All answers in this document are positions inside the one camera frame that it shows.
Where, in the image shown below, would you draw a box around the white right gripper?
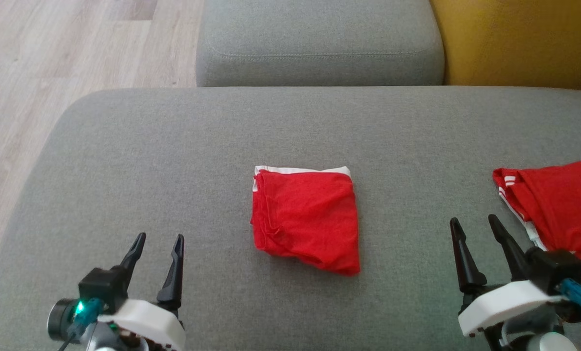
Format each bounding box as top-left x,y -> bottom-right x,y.
449,214 -> 567,351

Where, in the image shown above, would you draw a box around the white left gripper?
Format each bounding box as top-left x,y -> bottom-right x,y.
97,233 -> 187,351

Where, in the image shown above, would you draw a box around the red jersey with white trim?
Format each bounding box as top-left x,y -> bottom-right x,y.
492,156 -> 581,274

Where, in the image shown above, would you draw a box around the red shorts with white stripes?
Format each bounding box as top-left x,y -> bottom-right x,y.
250,165 -> 362,276

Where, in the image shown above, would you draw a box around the large grey sofa chaise seat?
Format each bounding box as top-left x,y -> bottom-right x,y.
0,86 -> 581,351

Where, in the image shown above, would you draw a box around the big yellow sofa back cushion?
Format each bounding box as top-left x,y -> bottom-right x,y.
429,0 -> 581,91

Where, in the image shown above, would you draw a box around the grey sofa seat cushion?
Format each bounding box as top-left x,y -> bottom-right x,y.
195,0 -> 446,88

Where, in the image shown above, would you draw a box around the teal left camera plug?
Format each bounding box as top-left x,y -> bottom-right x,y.
68,298 -> 105,338

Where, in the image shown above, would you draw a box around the teal camera plug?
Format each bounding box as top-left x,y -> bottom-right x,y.
68,298 -> 105,338
558,277 -> 581,318

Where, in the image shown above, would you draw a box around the teal right camera plug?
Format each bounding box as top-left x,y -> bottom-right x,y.
558,277 -> 581,318

